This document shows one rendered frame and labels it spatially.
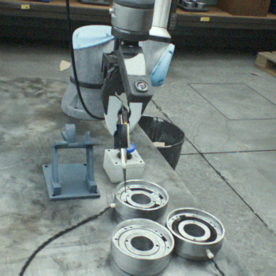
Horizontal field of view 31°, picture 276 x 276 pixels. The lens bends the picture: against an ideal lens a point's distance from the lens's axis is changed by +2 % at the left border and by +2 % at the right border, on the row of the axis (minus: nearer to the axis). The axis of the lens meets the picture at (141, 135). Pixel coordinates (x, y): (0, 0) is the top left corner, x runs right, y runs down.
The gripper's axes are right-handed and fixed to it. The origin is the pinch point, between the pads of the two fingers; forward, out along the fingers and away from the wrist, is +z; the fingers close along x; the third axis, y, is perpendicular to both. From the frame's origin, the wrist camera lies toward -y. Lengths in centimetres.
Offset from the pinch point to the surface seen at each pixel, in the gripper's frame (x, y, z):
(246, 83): -203, 279, 95
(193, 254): -7.7, -24.5, 11.2
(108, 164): 0.3, 4.7, 10.4
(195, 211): -11.7, -15.2, 9.5
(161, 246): -2.3, -22.9, 10.2
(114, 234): 5.2, -19.6, 9.7
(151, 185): -6.1, -5.5, 9.5
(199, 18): -171, 332, 51
